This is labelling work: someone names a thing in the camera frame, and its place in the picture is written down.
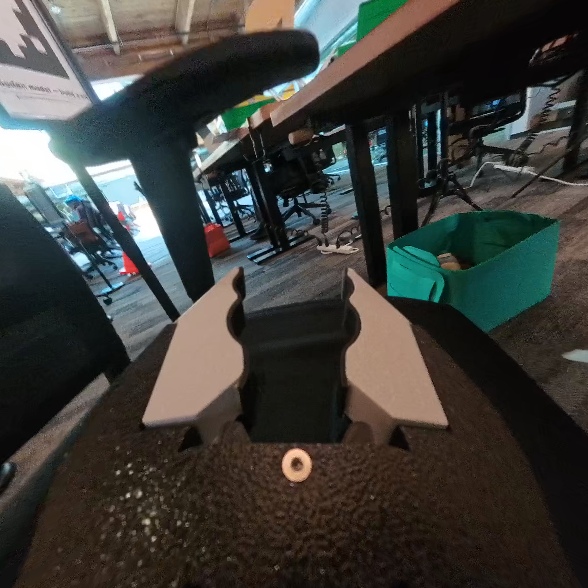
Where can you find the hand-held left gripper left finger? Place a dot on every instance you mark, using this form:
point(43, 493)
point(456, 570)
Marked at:
point(197, 363)

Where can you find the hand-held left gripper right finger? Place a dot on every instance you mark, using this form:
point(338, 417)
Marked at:
point(390, 367)

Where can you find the dark cloth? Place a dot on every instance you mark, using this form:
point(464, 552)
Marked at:
point(294, 367)

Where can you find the orange traffic cone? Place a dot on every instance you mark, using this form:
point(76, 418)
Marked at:
point(128, 264)

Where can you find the cream bottle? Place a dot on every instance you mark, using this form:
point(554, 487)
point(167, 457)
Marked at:
point(448, 261)

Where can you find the red container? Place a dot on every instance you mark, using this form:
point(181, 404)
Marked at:
point(216, 240)

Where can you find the white power strip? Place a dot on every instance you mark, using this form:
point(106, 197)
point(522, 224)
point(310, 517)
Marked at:
point(519, 170)
point(337, 249)

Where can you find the teal fabric bin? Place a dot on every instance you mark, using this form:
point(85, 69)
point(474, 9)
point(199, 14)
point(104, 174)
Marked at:
point(505, 285)

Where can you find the orange black swivel chair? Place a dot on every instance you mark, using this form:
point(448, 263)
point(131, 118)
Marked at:
point(87, 234)

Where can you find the black tripod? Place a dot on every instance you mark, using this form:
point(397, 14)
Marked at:
point(445, 183)

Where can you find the green plastic bin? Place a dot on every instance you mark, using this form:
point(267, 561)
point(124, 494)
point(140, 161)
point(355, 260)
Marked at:
point(243, 115)
point(379, 16)

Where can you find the black office chair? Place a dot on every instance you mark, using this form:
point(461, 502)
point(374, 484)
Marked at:
point(183, 92)

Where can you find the printed marker tag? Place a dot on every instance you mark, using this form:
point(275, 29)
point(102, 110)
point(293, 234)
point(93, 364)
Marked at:
point(36, 92)

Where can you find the black desk leg frame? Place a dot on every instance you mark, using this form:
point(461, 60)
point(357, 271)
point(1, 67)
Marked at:
point(367, 202)

